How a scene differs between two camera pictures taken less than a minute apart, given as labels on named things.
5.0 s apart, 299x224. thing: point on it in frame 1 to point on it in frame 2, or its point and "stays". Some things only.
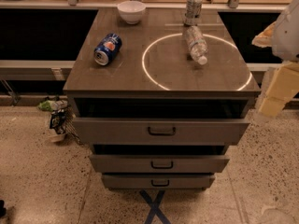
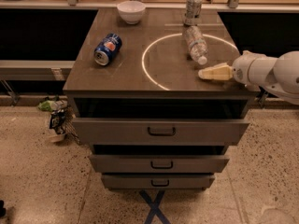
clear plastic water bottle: (197, 44) stays
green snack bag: (47, 105) stays
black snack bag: (58, 121) stays
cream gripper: (287, 36) to (242, 71)
